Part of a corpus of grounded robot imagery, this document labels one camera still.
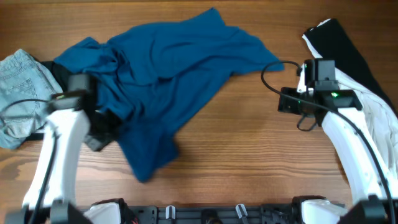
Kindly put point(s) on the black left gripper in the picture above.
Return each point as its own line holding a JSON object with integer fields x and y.
{"x": 99, "y": 145}

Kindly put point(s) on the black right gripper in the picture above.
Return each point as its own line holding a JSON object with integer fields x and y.
{"x": 286, "y": 101}

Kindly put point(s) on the blue t-shirt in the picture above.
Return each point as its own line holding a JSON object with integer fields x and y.
{"x": 156, "y": 77}

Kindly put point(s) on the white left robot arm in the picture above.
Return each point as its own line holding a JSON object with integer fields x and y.
{"x": 51, "y": 196}

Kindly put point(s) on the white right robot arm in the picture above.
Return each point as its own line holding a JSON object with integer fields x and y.
{"x": 374, "y": 191}

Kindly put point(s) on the black garment under jeans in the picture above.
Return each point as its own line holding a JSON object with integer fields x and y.
{"x": 61, "y": 75}

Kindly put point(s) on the white garment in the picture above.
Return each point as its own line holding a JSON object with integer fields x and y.
{"x": 380, "y": 118}

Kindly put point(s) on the light blue denim jeans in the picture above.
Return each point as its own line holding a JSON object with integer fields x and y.
{"x": 27, "y": 81}

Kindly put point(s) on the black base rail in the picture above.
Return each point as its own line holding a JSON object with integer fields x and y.
{"x": 205, "y": 214}

